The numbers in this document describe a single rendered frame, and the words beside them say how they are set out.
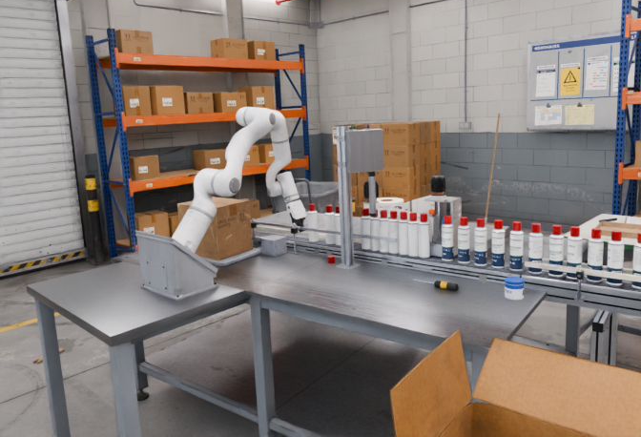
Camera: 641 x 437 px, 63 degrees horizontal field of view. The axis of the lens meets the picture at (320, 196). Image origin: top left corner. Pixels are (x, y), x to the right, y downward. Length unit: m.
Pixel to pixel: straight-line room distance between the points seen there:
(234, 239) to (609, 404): 2.04
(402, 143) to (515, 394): 5.07
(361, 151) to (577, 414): 1.60
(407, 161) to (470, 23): 2.19
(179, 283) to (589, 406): 1.62
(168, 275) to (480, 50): 5.64
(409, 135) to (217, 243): 3.70
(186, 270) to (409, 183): 4.11
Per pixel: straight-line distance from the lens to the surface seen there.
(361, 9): 8.31
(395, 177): 6.07
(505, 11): 7.07
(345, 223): 2.44
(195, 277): 2.27
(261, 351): 2.36
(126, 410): 2.16
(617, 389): 1.07
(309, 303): 2.06
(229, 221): 2.69
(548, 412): 1.05
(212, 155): 6.53
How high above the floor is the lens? 1.57
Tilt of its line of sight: 9 degrees down
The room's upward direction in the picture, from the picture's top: 3 degrees counter-clockwise
